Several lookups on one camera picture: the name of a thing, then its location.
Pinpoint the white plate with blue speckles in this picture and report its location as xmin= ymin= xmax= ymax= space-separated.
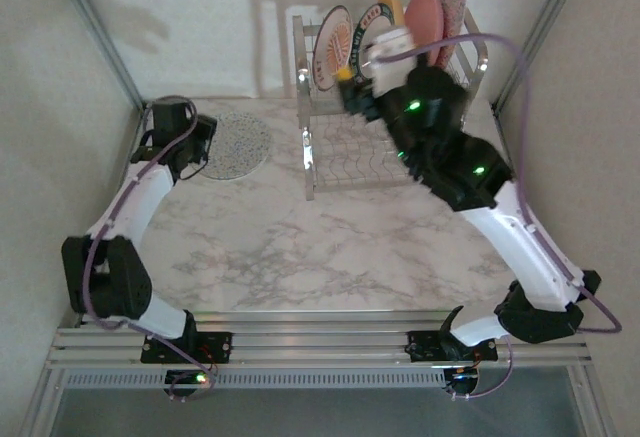
xmin=199 ymin=111 xmax=275 ymax=182

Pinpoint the white plate with orange sunburst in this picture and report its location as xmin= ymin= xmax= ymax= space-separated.
xmin=310 ymin=5 xmax=354 ymax=92

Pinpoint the white plate with green rim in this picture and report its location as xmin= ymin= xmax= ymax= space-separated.
xmin=349 ymin=2 xmax=396 ymax=88

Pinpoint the yellow plate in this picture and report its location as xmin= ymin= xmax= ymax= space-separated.
xmin=377 ymin=0 xmax=406 ymax=28

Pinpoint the pink plate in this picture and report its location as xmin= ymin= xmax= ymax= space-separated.
xmin=402 ymin=0 xmax=445 ymax=68

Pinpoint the stainless steel dish rack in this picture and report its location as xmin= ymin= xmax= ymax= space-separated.
xmin=291 ymin=4 xmax=490 ymax=202

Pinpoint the black controller board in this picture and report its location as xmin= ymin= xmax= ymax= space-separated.
xmin=444 ymin=366 xmax=481 ymax=401
xmin=164 ymin=369 xmax=217 ymax=401

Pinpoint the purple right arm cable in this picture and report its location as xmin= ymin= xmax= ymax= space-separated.
xmin=372 ymin=32 xmax=624 ymax=402

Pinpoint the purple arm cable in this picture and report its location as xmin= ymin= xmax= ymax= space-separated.
xmin=372 ymin=32 xmax=624 ymax=402
xmin=82 ymin=96 xmax=219 ymax=403

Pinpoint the aluminium frame post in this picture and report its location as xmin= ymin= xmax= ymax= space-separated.
xmin=47 ymin=0 xmax=151 ymax=113
xmin=492 ymin=0 xmax=592 ymax=112

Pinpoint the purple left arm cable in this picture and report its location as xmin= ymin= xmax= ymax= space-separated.
xmin=82 ymin=96 xmax=219 ymax=403

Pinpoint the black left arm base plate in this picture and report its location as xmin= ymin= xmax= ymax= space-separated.
xmin=141 ymin=331 xmax=234 ymax=364

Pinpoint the aluminium mounting rail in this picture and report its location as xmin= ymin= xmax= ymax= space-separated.
xmin=44 ymin=310 xmax=594 ymax=371

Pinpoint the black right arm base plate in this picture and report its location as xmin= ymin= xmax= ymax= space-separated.
xmin=407 ymin=329 xmax=500 ymax=363

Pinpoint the grey slotted cable duct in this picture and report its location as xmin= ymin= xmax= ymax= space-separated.
xmin=59 ymin=369 xmax=449 ymax=389

